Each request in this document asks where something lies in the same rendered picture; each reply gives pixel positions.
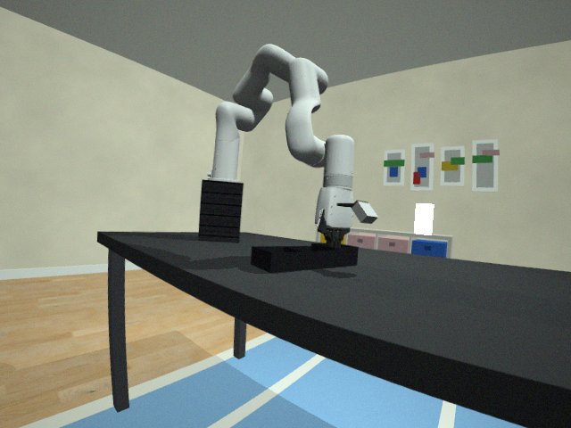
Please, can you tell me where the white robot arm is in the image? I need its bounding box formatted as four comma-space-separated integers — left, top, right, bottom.
207, 44, 354, 188

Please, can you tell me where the dark grey rack of bins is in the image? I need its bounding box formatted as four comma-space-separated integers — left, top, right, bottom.
251, 243, 359, 273

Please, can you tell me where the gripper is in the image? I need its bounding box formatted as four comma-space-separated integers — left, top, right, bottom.
315, 185, 353, 248

